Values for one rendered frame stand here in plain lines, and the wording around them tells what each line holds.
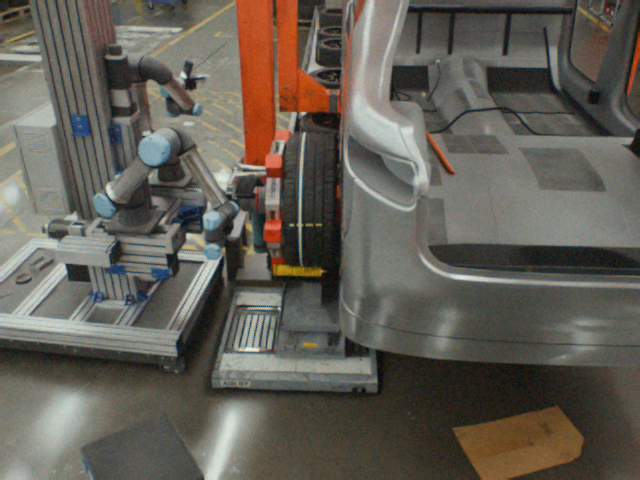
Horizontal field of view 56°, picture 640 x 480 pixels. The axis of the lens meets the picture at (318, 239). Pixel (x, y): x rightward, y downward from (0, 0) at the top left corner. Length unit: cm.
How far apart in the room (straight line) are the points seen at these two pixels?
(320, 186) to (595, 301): 126
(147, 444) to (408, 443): 117
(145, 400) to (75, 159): 122
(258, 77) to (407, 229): 161
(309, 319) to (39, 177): 152
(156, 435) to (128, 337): 80
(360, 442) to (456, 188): 124
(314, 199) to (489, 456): 139
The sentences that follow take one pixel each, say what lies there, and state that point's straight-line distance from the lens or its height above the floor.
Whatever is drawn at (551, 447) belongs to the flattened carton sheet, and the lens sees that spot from 308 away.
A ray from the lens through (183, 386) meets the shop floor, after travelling 323.
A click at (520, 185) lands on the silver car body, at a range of 291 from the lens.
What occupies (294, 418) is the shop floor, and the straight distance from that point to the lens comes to 301.
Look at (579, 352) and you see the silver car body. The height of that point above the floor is 86.
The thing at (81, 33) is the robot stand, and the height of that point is 164.
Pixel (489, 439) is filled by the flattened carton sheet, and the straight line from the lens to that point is 302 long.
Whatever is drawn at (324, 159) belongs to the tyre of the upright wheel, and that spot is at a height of 113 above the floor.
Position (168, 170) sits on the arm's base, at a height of 88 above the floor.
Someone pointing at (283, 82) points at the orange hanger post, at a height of 78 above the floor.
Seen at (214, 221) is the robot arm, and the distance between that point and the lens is 254.
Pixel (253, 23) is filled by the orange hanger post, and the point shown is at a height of 162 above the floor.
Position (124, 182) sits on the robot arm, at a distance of 268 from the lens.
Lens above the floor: 220
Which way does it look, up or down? 31 degrees down
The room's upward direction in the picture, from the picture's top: straight up
